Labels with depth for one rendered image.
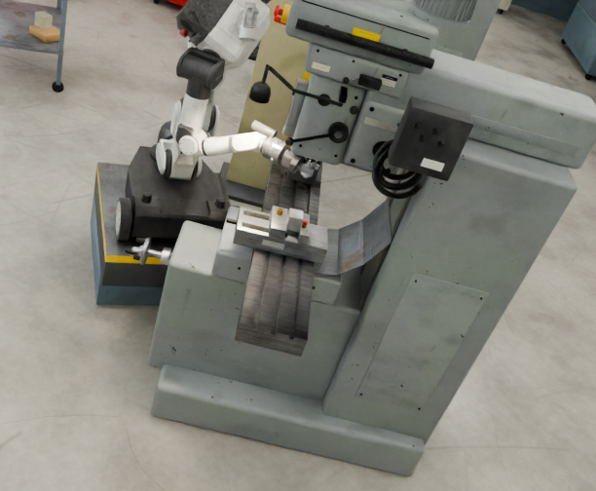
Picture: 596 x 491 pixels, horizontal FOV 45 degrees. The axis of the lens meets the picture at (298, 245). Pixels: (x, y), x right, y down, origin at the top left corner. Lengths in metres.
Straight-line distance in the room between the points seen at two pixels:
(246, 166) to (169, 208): 1.40
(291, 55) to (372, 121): 1.94
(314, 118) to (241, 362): 1.16
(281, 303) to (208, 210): 1.08
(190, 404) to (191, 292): 0.52
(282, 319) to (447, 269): 0.66
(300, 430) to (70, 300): 1.32
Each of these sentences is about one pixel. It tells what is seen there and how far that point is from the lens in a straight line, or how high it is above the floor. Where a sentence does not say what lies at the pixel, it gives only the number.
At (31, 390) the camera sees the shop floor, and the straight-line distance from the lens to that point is 3.32.
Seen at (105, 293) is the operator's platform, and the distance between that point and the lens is 3.66.
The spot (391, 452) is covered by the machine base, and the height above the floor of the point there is 0.14.
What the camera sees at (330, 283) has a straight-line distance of 2.79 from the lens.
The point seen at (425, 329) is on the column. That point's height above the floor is 0.81.
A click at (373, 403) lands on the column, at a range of 3.16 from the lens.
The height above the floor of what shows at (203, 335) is 0.41.
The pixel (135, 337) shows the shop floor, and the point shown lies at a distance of 3.57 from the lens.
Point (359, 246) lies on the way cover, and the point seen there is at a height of 0.97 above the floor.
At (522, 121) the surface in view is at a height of 1.68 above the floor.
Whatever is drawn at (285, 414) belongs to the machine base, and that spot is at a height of 0.20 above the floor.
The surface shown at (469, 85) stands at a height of 1.74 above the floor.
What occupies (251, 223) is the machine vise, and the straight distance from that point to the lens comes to 2.68.
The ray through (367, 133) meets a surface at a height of 1.48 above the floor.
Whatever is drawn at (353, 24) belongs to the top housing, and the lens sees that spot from 2.35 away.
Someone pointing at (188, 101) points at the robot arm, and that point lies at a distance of 2.78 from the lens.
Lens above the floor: 2.53
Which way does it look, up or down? 35 degrees down
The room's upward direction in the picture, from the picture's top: 19 degrees clockwise
